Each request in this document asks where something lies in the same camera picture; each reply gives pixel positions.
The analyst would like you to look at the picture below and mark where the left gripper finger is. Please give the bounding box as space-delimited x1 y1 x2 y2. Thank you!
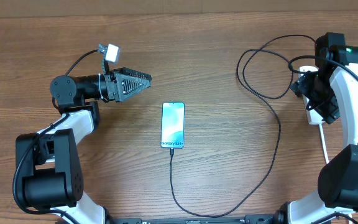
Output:
113 67 152 82
116 77 151 101

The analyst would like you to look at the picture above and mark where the blue Galaxy smartphone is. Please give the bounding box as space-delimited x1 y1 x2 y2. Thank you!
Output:
160 102 185 149

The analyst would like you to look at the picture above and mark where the black USB charging cable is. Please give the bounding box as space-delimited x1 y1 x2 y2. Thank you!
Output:
168 34 319 218

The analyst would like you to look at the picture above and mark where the white power strip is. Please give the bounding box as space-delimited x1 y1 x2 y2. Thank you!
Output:
300 65 324 125

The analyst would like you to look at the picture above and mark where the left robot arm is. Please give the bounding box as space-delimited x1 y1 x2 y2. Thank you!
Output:
12 68 152 223

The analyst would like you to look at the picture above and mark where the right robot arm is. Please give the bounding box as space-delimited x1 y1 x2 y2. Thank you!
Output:
269 32 358 223

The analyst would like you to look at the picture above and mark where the white power strip cord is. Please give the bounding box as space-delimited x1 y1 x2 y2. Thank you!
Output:
318 123 331 164

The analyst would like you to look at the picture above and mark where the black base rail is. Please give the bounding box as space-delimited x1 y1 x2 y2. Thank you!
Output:
106 214 274 224

